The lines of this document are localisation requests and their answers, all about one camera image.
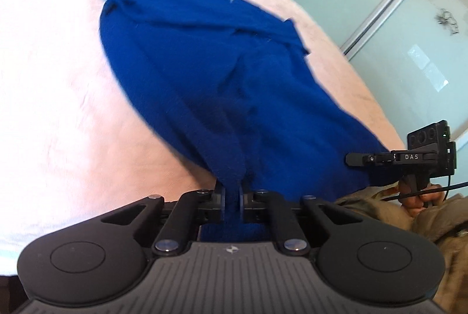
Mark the blue knit garment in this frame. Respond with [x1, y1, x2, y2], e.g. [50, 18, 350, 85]
[100, 0, 393, 242]

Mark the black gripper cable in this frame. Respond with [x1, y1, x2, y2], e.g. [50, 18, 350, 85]
[383, 179, 468, 203]

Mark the person's right hand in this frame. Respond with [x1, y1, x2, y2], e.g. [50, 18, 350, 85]
[398, 179, 445, 217]

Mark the right forearm tan sleeve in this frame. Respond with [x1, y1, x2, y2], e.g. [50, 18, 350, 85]
[335, 184, 467, 313]

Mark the pink bed blanket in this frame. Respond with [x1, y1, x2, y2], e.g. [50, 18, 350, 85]
[1, 0, 403, 276]

